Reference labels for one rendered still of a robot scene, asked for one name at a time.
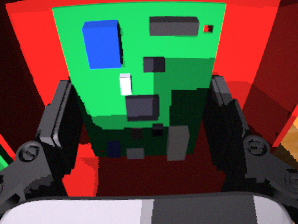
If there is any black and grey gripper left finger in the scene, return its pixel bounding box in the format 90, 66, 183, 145
0, 80, 83, 220

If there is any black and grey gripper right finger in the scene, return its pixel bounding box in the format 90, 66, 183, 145
202, 76, 298, 224

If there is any green circuit board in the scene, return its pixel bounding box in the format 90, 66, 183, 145
52, 1, 226, 161

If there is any green open-top bin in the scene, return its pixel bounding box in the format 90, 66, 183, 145
0, 144, 14, 170

